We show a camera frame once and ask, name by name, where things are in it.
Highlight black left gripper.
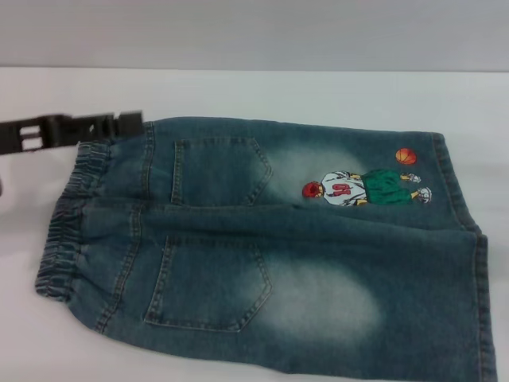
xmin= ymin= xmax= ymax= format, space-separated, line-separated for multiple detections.
xmin=0 ymin=110 xmax=143 ymax=155

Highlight blue denim shorts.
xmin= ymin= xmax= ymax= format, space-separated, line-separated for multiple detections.
xmin=33 ymin=115 xmax=499 ymax=382

